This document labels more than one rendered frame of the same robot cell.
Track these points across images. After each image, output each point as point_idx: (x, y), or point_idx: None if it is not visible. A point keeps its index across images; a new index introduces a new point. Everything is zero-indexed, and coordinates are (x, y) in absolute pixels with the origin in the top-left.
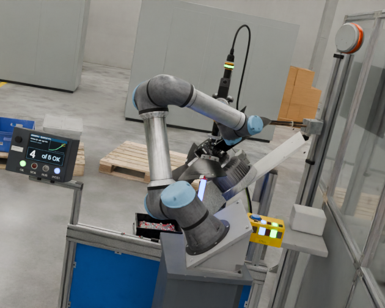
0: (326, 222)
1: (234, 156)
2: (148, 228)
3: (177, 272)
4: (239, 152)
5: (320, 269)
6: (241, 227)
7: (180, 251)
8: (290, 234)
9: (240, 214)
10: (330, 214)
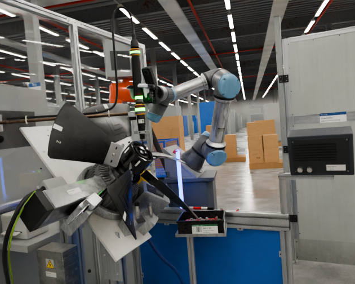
0: None
1: (103, 163)
2: (214, 211)
3: (211, 169)
4: (58, 179)
5: (23, 263)
6: (177, 148)
7: (204, 173)
8: (59, 227)
9: (172, 148)
10: None
